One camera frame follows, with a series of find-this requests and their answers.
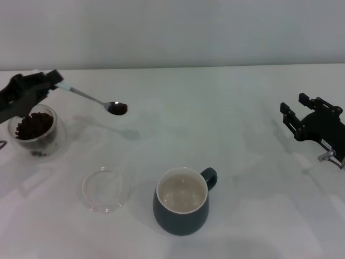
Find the double-walled glass cup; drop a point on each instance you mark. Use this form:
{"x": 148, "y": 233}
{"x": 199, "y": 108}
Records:
{"x": 58, "y": 140}

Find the small coffee bean portion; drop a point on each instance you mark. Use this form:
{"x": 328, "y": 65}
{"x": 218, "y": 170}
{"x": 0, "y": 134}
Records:
{"x": 118, "y": 109}

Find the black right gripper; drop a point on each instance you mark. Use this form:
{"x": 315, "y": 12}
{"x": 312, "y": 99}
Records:
{"x": 320, "y": 126}

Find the clear glass saucer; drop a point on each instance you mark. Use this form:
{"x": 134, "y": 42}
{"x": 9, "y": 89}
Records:
{"x": 107, "y": 203}

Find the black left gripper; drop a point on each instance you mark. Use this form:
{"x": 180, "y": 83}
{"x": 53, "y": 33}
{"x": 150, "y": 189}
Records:
{"x": 16, "y": 97}

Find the dark blue ceramic mug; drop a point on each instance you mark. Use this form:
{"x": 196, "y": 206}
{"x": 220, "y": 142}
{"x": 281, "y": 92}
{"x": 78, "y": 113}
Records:
{"x": 178, "y": 221}

